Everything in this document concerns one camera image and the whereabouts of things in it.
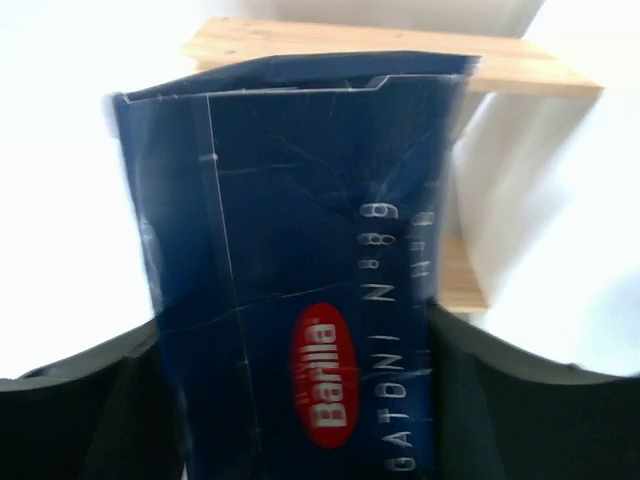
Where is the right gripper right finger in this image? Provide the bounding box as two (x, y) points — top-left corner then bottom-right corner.
(427, 304), (639, 479)

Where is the wooden two-tier shelf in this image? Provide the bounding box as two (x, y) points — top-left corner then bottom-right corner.
(179, 16), (605, 314)

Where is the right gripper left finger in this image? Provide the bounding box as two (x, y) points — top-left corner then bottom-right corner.
(1, 322), (185, 479)

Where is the blue pasta box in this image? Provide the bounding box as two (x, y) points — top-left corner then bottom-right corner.
(112, 51), (477, 479)

